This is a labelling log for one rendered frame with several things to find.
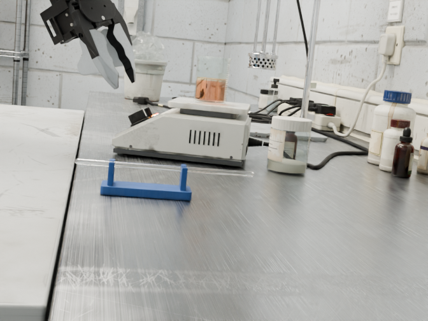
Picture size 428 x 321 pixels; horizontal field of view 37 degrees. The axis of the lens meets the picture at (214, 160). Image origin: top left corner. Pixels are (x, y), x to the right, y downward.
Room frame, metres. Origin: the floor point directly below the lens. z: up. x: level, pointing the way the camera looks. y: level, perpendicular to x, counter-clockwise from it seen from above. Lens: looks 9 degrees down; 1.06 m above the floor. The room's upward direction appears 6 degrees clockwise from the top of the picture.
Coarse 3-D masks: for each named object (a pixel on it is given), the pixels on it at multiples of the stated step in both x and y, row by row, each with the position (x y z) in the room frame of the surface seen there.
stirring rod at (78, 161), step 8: (80, 160) 0.70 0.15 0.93; (88, 160) 0.70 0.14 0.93; (96, 160) 0.70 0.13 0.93; (104, 160) 0.70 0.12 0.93; (136, 168) 0.71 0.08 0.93; (144, 168) 0.71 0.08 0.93; (152, 168) 0.71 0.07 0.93; (160, 168) 0.71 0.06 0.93; (168, 168) 0.71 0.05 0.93; (176, 168) 0.71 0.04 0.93; (192, 168) 0.71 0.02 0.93; (200, 168) 0.71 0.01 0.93; (248, 176) 0.72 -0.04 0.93
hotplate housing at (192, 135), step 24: (168, 120) 0.95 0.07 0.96; (192, 120) 0.94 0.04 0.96; (216, 120) 0.94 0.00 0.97; (240, 120) 0.95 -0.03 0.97; (120, 144) 0.95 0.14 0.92; (144, 144) 0.95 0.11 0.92; (168, 144) 0.95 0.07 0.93; (192, 144) 0.94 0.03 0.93; (216, 144) 0.94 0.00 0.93; (240, 144) 0.94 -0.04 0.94
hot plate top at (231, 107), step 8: (168, 104) 0.96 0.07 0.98; (176, 104) 0.95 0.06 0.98; (184, 104) 0.95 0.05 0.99; (192, 104) 0.95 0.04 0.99; (200, 104) 0.95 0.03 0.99; (208, 104) 0.96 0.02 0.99; (232, 104) 1.00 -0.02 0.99; (240, 104) 1.02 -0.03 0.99; (248, 104) 1.04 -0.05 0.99; (224, 112) 0.95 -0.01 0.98; (232, 112) 0.94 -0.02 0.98; (240, 112) 0.94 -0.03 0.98
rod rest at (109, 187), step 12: (108, 168) 0.69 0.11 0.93; (108, 180) 0.69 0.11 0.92; (180, 180) 0.71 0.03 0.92; (108, 192) 0.69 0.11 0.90; (120, 192) 0.69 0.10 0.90; (132, 192) 0.69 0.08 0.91; (144, 192) 0.69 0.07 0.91; (156, 192) 0.69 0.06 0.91; (168, 192) 0.69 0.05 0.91; (180, 192) 0.70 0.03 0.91
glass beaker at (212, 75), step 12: (204, 60) 0.97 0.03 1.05; (216, 60) 0.96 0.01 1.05; (228, 60) 0.97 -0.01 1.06; (204, 72) 0.96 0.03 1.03; (216, 72) 0.96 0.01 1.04; (228, 72) 0.98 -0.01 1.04; (204, 84) 0.96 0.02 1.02; (216, 84) 0.96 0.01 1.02; (204, 96) 0.96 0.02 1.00; (216, 96) 0.96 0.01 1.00
